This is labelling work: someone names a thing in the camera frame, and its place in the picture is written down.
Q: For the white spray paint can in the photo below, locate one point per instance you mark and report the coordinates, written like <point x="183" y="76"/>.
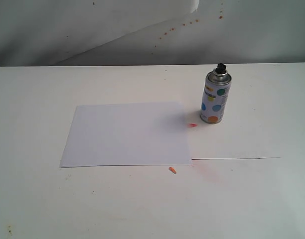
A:
<point x="216" y="89"/>

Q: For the white paper sheet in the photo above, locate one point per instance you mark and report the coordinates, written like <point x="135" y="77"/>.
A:
<point x="134" y="134"/>

